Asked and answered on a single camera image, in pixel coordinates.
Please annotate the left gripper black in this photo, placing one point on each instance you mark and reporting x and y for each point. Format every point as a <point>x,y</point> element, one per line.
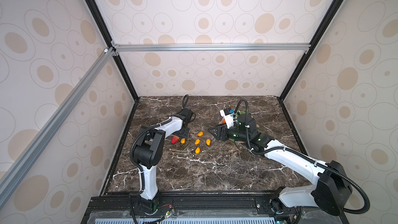
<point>186,131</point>

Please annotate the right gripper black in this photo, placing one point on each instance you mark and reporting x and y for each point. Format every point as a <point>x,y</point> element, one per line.
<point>220,129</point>

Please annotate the strawberry red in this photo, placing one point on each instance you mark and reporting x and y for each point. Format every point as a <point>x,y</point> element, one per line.
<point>175,139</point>

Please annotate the green grape bunch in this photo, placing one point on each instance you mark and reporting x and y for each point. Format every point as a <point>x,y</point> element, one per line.
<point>241,117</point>

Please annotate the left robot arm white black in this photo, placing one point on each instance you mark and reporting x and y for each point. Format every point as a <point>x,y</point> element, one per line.
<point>147,150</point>

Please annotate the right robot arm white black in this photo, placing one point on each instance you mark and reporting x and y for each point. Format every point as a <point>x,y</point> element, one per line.
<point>330,190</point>

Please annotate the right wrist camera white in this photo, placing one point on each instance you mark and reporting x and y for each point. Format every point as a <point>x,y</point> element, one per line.
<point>228,114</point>

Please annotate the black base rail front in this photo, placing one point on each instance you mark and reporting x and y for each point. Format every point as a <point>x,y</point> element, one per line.
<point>202,208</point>

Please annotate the horizontal aluminium rail back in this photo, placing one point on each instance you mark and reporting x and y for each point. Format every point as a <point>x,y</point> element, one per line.
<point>211,47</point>

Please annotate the diagonal aluminium rail left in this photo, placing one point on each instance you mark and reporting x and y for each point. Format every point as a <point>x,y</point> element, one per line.
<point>21,167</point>

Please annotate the black frame post left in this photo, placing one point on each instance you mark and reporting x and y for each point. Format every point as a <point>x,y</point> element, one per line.
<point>100,23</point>

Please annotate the black frame post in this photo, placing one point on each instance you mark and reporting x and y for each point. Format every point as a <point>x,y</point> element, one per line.
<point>324,24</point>
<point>100,23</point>

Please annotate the black frame post right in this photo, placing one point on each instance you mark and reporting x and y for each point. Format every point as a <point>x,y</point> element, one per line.
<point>324,24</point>

